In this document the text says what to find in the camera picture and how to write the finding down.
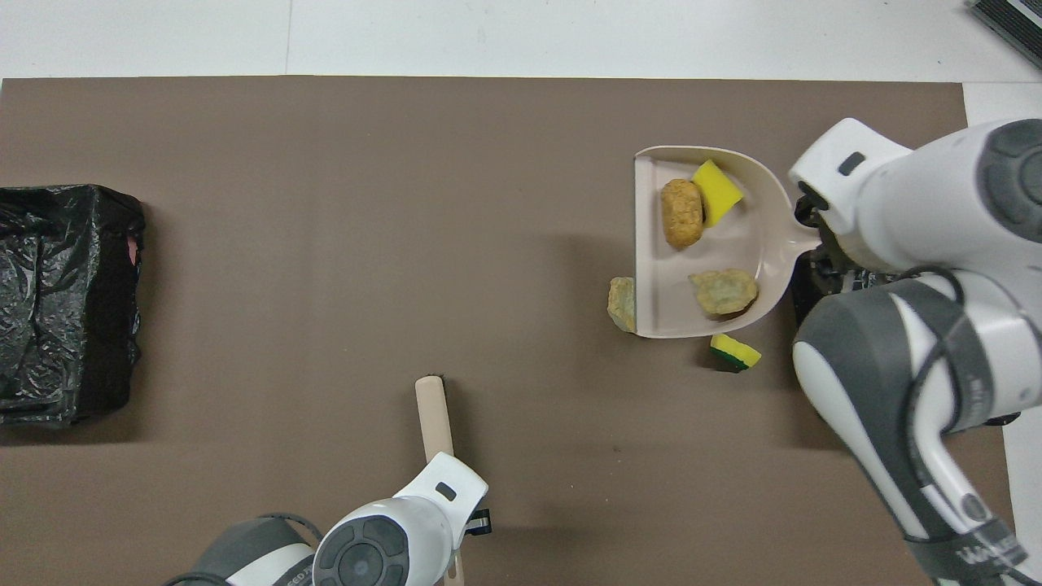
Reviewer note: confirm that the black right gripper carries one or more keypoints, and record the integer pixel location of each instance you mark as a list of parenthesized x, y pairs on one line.
[(851, 264)]

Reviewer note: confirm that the beige plastic dustpan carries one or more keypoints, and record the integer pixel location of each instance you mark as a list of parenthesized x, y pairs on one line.
[(733, 252)]

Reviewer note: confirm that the plain yellow sponge piece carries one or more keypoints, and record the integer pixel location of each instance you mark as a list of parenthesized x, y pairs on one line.
[(718, 194)]

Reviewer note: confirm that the cream pastry piece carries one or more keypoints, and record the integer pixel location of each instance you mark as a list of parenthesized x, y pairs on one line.
[(723, 291)]

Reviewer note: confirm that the beige brush with black bristles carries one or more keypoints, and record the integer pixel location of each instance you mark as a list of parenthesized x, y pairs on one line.
[(431, 415)]

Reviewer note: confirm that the brown bread roll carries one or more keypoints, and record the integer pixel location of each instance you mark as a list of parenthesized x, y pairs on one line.
[(682, 213)]

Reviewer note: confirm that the yellow and green sponge piece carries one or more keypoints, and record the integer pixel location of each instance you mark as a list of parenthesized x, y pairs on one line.
[(737, 352)]

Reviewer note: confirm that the beige bread chunk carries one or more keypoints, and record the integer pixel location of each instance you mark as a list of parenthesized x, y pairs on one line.
[(621, 303)]

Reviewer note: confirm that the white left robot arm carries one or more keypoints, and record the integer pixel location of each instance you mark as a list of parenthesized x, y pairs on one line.
[(407, 529)]

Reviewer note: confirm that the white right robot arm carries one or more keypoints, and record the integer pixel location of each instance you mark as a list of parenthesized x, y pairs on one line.
[(936, 203)]

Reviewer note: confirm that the bin lined with black bag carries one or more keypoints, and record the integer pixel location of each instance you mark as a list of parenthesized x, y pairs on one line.
[(802, 303), (65, 309)]

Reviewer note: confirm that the black ribbed device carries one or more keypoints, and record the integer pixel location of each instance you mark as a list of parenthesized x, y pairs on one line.
[(1013, 20)]

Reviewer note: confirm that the brown table mat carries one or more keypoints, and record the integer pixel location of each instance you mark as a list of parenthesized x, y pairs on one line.
[(326, 122)]

